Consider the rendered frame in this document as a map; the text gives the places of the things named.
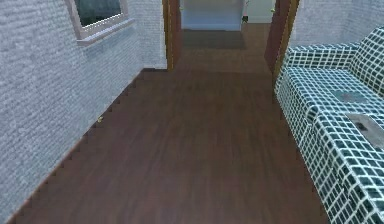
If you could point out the pale blue white cupboard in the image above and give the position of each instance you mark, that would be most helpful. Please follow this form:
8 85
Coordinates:
211 15

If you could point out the brown wooden room door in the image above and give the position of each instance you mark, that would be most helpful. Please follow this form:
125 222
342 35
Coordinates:
278 36

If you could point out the green white checked sofa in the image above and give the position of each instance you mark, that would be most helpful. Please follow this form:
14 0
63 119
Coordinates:
320 100

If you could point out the pale framed window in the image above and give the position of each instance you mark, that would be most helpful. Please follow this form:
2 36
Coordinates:
98 12

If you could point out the small grey flat item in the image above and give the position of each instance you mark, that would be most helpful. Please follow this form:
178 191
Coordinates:
350 97

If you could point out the grey flat laptop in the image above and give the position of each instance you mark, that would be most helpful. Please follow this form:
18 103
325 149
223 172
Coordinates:
368 128

